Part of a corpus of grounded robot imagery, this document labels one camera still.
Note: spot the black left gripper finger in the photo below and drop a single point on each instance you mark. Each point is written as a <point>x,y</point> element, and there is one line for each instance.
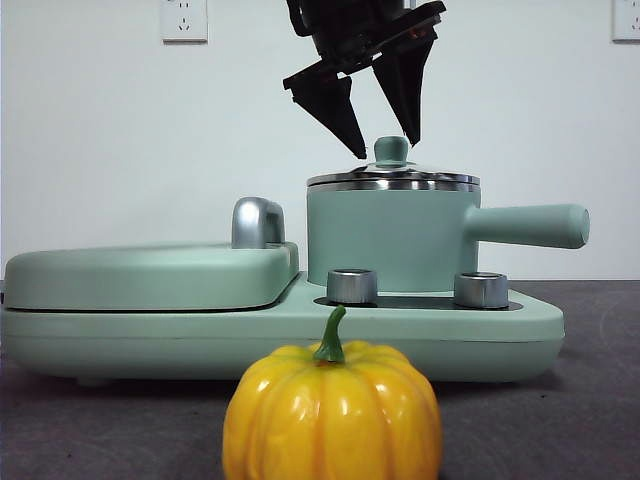
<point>407,85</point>
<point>335,115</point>

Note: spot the glass lid with green knob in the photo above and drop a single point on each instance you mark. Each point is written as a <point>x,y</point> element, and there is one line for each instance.
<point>390,150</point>

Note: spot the yellow pumpkin with green stem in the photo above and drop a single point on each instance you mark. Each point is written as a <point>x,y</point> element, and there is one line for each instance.
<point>330,415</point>

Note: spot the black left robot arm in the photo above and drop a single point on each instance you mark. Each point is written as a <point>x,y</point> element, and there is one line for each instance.
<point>350,10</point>

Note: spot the silver control knob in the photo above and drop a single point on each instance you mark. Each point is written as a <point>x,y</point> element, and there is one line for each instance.
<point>352,287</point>
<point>481,291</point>

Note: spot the black control panel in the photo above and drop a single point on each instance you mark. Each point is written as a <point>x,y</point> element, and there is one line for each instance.
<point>415,302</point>

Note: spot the green hinged griddle cover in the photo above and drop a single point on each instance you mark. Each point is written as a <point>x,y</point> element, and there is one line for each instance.
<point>140,275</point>

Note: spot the green breakfast machine base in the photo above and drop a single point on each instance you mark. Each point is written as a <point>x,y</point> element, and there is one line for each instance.
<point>150,345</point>

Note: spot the white wall socket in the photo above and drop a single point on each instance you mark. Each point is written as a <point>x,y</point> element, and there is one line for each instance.
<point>184,22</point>
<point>627,20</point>

